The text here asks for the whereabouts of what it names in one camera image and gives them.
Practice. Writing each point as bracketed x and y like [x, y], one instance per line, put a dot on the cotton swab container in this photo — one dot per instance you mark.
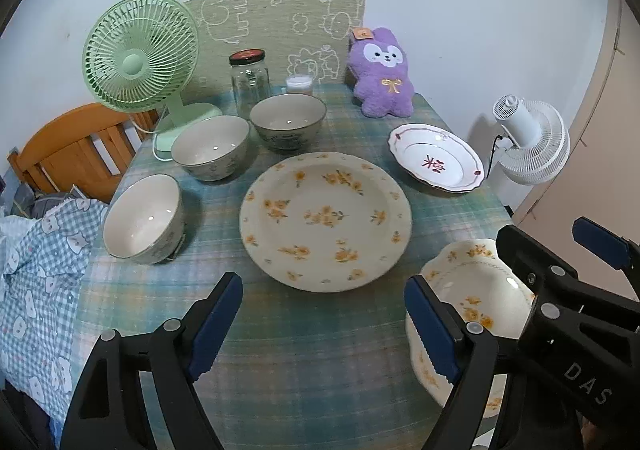
[299, 84]

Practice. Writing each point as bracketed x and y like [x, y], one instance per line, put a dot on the large yellow floral plate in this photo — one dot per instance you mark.
[325, 220]

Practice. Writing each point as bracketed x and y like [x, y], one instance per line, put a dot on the purple plush rabbit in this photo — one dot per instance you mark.
[382, 75]

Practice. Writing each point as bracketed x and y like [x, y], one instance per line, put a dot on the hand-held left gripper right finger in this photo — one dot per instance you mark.
[430, 330]

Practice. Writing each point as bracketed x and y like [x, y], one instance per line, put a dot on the beige door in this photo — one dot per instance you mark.
[600, 130]

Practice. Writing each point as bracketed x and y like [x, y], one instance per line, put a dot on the grey wall socket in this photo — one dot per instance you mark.
[2, 182]

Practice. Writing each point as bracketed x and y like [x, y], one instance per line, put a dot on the beige bowl with blue pattern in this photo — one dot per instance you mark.
[287, 120]

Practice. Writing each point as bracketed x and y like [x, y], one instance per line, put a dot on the green desk fan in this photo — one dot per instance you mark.
[135, 65]

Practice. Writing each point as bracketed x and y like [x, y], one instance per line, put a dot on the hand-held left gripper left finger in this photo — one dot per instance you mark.
[220, 325]

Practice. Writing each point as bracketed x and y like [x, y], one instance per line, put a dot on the beige ceramic bowl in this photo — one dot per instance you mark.
[142, 225]
[210, 145]

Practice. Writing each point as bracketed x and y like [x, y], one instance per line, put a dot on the dark grey cloth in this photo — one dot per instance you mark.
[40, 202]

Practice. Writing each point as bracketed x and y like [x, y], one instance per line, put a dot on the white plate with red print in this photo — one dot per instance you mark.
[435, 157]

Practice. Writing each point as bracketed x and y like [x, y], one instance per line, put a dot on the white fan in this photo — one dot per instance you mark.
[530, 140]

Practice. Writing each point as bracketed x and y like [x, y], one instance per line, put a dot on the orange wooden headboard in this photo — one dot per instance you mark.
[75, 150]

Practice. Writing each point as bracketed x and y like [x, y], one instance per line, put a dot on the glass jar with dark lid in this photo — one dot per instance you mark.
[250, 82]

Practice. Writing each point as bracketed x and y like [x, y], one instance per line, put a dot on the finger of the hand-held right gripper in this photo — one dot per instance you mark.
[600, 240]
[530, 255]

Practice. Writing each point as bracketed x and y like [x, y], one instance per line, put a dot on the green plaid tablecloth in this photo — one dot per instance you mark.
[310, 355]

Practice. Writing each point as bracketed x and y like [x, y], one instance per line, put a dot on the green printed wall mat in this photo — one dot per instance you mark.
[280, 25]

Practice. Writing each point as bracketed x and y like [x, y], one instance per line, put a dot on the scalloped yellow floral dish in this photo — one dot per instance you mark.
[475, 280]

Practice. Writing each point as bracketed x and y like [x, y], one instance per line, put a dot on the blue checked bear blanket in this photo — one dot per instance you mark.
[40, 290]

